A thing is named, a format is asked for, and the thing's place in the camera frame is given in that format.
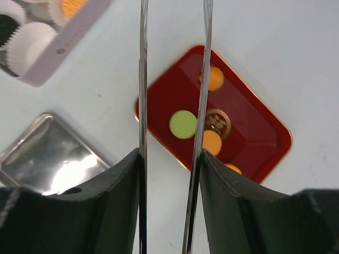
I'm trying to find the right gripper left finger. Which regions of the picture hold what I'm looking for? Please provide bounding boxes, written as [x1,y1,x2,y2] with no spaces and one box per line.
[1,149,139,253]

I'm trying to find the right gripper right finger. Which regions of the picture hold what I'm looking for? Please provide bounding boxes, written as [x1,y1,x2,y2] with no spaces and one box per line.
[182,148,339,254]

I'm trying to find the orange round cookie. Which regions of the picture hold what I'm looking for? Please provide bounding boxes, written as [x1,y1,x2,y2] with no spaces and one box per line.
[61,0,86,19]
[202,130,222,156]

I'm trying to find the metal tongs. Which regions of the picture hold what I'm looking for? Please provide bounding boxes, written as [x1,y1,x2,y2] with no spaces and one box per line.
[138,1,213,253]

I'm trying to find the orange fish cookie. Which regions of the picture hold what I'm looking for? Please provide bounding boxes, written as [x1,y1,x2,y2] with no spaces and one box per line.
[225,163,242,174]

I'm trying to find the red lacquer tray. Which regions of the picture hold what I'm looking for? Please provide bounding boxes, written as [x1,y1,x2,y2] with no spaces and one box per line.
[147,45,292,183]

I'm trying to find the silver tin lid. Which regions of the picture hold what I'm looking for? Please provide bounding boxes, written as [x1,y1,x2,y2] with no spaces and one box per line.
[1,113,109,195]

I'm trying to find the green round cookie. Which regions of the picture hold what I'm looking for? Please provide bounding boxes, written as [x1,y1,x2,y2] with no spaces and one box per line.
[169,110,197,139]

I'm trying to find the orange pumpkin cookie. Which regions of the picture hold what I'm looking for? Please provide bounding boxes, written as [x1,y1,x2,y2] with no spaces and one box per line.
[209,66,225,92]

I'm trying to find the lavender cookie tin box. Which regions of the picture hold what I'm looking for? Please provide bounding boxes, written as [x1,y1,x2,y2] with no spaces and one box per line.
[1,1,111,87]

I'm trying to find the white paper cup front right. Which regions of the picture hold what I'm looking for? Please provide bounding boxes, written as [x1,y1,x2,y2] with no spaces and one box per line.
[6,22,57,76]

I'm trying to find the white paper cup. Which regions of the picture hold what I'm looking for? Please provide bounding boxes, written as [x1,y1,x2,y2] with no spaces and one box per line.
[6,22,57,76]
[1,0,26,51]

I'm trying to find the white paper cup front left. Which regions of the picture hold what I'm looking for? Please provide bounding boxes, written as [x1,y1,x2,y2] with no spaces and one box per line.
[1,0,26,51]

